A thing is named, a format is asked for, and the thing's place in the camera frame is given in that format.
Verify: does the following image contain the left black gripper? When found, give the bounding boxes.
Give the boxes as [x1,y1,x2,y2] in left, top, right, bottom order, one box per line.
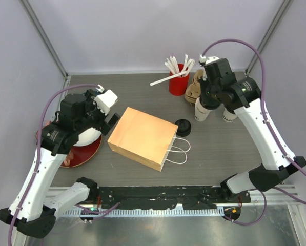
[75,90,119,135]

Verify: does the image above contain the brown cardboard cup carrier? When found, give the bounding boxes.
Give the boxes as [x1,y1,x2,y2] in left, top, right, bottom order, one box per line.
[185,69,204,104]

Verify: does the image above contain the brown paper bag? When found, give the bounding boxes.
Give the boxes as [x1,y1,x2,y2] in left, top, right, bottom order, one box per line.
[108,107,190,172]

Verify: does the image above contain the white straw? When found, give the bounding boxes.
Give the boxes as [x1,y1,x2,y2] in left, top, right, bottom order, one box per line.
[150,71,187,86]

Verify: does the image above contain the stack of black cup lids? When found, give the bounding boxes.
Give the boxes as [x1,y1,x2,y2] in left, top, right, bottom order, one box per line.
[175,119,192,137]

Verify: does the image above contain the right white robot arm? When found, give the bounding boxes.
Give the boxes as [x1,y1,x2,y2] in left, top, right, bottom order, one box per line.
[195,56,306,202]

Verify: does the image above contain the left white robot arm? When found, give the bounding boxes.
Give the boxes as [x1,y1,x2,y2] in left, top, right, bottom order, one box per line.
[0,88,120,239]

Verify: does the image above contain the white paper plate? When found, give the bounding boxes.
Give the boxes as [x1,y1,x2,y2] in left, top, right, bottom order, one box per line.
[74,128,101,147]

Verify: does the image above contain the stack of white paper cups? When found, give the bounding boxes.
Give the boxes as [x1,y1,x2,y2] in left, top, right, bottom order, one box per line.
[194,98,211,122]

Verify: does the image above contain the red straw holder cup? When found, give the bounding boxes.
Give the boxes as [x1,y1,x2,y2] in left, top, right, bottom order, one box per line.
[169,74,190,96]

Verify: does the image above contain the red round plate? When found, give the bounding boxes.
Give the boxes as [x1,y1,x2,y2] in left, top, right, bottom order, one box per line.
[60,136,102,168]

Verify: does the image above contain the white wrapped straws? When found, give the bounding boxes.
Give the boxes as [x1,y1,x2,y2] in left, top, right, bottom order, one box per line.
[165,54,195,77]

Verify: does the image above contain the pink plastic cup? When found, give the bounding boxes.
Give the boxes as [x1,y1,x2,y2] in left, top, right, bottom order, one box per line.
[35,121,51,140]

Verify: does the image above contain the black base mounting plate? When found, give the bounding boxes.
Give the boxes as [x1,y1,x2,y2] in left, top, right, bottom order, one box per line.
[75,184,252,211]

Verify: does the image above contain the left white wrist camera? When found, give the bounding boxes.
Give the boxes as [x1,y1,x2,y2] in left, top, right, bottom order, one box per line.
[94,85,118,116]

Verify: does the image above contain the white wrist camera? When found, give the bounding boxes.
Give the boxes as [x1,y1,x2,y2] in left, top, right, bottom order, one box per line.
[198,54,219,67]
[94,85,118,116]

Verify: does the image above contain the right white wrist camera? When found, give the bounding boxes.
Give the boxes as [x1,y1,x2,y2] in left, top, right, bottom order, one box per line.
[198,54,219,67]

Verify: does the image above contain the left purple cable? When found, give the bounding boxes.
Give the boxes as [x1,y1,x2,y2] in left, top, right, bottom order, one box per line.
[8,84,121,240]

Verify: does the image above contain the purple cable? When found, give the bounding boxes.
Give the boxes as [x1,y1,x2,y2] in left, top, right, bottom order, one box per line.
[201,38,306,226]
[8,84,121,240]

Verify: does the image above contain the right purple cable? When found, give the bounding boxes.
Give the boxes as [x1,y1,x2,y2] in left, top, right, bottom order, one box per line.
[201,38,306,226]

